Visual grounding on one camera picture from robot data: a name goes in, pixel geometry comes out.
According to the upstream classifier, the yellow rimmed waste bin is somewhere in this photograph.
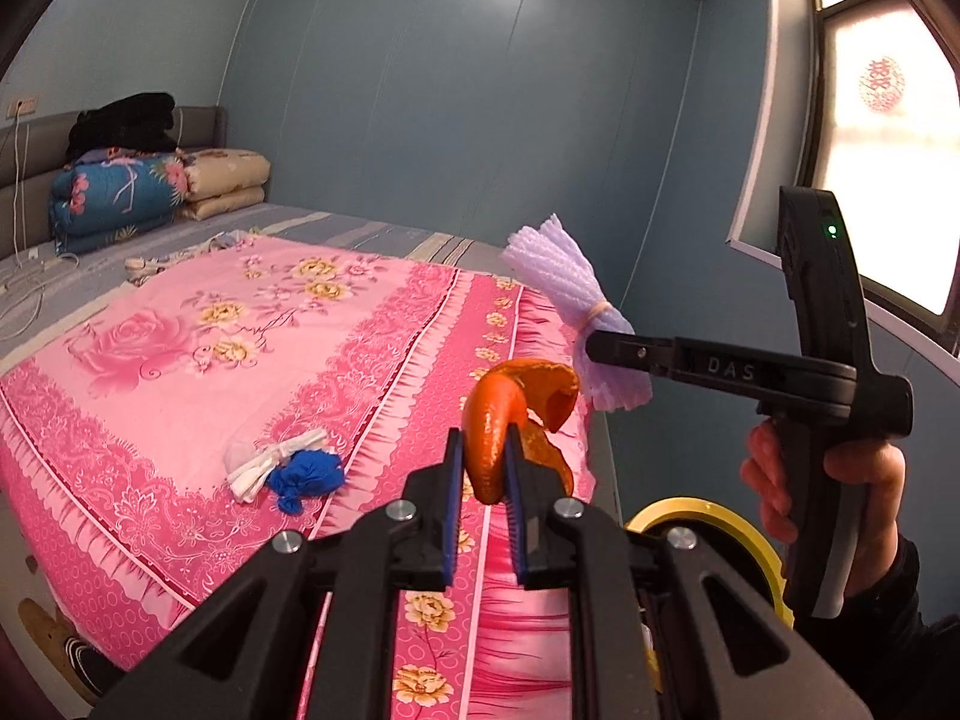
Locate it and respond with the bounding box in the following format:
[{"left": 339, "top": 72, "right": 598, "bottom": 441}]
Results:
[{"left": 624, "top": 496, "right": 794, "bottom": 691}]

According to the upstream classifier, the white cable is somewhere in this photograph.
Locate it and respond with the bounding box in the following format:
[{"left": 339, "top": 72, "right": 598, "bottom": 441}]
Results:
[{"left": 0, "top": 116, "right": 80, "bottom": 342}]

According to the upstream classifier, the person's right forearm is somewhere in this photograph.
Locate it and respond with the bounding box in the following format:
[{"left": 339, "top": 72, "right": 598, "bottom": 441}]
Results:
[{"left": 795, "top": 536, "right": 960, "bottom": 720}]

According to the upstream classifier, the clear plastic bag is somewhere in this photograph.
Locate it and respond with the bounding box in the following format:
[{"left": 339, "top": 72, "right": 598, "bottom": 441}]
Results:
[{"left": 225, "top": 431, "right": 278, "bottom": 475}]

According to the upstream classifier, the pink floral bedsheet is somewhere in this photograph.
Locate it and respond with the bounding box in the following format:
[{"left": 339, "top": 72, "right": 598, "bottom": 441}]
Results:
[{"left": 0, "top": 232, "right": 623, "bottom": 720}]

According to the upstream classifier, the grey upholstered headboard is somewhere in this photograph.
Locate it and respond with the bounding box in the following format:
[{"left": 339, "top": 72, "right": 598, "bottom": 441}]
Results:
[{"left": 0, "top": 105, "right": 228, "bottom": 260}]

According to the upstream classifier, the blue floral quilt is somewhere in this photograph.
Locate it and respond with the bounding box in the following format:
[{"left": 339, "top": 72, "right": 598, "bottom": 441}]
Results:
[{"left": 49, "top": 148, "right": 190, "bottom": 256}]

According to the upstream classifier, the window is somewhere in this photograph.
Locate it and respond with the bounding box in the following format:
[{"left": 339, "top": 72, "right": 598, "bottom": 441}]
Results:
[{"left": 726, "top": 0, "right": 960, "bottom": 361}]

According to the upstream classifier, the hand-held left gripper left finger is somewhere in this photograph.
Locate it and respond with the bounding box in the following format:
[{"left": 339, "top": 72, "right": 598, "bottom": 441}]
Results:
[{"left": 90, "top": 427, "right": 466, "bottom": 720}]

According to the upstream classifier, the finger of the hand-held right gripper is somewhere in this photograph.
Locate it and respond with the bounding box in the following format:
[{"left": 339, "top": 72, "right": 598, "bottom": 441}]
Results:
[{"left": 585, "top": 330, "right": 676, "bottom": 380}]

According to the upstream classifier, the black shoe with white stripes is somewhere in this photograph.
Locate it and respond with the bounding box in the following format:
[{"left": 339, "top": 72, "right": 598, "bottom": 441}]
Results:
[{"left": 64, "top": 634, "right": 128, "bottom": 698}]

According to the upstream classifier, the white cloth scrap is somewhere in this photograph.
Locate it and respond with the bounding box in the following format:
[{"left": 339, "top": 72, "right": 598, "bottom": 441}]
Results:
[{"left": 225, "top": 427, "right": 331, "bottom": 505}]

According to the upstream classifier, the person's right hand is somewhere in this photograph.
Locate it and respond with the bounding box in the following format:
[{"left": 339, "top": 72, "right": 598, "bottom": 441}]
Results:
[{"left": 741, "top": 420, "right": 910, "bottom": 597}]

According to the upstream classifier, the blue glove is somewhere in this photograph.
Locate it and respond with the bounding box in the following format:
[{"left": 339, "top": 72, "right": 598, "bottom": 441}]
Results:
[{"left": 268, "top": 450, "right": 346, "bottom": 517}]

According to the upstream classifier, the red paper window decoration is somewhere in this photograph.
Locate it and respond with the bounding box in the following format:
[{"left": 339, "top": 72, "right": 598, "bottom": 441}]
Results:
[{"left": 859, "top": 56, "right": 908, "bottom": 113}]

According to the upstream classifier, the beige folded quilt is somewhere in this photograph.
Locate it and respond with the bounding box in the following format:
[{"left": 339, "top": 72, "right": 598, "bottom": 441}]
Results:
[{"left": 176, "top": 148, "right": 272, "bottom": 222}]

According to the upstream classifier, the black clothes pile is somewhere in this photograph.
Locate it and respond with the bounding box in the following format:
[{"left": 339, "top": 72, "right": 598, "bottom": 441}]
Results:
[{"left": 66, "top": 92, "right": 181, "bottom": 162}]

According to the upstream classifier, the purple foam net bundle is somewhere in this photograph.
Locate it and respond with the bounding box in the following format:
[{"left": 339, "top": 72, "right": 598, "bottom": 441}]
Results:
[{"left": 501, "top": 214, "right": 653, "bottom": 413}]

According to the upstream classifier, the small crumpled cloth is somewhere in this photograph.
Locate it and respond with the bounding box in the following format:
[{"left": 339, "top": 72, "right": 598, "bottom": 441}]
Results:
[{"left": 124, "top": 229, "right": 260, "bottom": 286}]

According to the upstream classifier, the large orange peel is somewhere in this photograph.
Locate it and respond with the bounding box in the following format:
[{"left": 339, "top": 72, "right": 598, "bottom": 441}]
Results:
[{"left": 461, "top": 360, "right": 582, "bottom": 507}]

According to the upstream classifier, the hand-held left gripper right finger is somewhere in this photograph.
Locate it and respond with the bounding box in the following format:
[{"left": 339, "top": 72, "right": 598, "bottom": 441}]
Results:
[{"left": 501, "top": 424, "right": 875, "bottom": 720}]

